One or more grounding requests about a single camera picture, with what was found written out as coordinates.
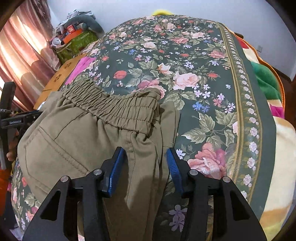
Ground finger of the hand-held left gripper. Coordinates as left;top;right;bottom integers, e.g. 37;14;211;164
30;110;45;123

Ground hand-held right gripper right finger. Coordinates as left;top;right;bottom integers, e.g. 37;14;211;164
166;147;267;241

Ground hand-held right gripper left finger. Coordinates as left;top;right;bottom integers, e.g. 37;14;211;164
22;146;127;241

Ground olive green pants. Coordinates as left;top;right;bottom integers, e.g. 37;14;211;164
17;77;181;241

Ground person's left hand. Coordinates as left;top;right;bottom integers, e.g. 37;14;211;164
6;128;20;161

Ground wooden lap desk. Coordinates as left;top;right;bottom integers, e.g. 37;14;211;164
33;53;89;110

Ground pink cloth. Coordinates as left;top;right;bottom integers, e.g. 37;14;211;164
66;57;96;85

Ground orange cloth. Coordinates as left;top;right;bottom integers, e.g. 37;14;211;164
0;169;12;216

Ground pink curtain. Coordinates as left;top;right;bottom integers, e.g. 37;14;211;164
0;0;60;112

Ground green storage box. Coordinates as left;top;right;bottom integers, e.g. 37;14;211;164
55;30;99;65

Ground orange box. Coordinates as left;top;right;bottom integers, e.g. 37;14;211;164
63;29;82;43

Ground floral bedspread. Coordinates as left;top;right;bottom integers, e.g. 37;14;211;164
9;14;278;241

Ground pile of clothes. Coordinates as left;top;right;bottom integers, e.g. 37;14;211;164
59;9;96;26

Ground colourful fleece blanket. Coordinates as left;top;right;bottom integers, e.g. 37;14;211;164
233;32;296;237

